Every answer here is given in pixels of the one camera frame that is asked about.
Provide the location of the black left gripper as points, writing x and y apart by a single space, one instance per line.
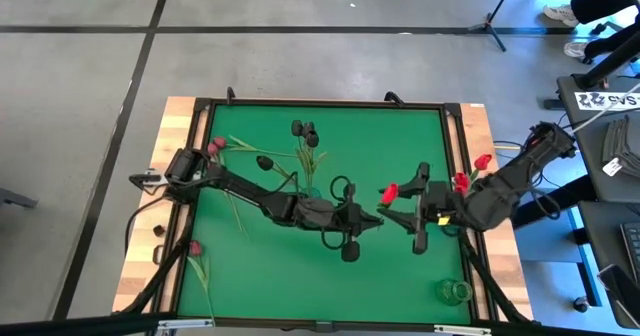
325 213

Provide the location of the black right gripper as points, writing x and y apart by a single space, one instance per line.
442 203

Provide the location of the blue embossed glass vase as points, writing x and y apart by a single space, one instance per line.
450 232
314 192

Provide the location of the red tulips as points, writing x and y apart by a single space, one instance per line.
212 149

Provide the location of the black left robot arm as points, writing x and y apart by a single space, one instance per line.
240 188

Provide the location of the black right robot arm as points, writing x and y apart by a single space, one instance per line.
505 191

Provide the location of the green glass vase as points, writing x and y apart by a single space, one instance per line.
452 292

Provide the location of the green table mat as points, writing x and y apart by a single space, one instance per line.
300 286

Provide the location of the black desk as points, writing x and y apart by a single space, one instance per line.
600 186

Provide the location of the black caster wheel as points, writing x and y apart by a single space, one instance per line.
580 304

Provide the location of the black tripod stand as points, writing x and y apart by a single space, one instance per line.
492 21

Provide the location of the white paper tag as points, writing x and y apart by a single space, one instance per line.
612 167

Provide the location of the small dark brown object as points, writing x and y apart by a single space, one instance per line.
159 230

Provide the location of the white printed sign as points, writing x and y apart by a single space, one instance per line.
600 101

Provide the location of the grey folded cloth stack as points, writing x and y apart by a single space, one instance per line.
625 141

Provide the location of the white sneaker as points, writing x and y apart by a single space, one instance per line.
560 13
575 50

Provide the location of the black keyboard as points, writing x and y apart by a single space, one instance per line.
632 251

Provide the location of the black tablet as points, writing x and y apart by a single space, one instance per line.
622 293

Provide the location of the black monitor pole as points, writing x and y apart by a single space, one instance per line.
607 66

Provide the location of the person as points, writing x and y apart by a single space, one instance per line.
605 1

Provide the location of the grey chair base leg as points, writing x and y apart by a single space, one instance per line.
15 197

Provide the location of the silver metal bracket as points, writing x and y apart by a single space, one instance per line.
460 330
185 322

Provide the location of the black frame beam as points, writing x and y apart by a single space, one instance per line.
75 326

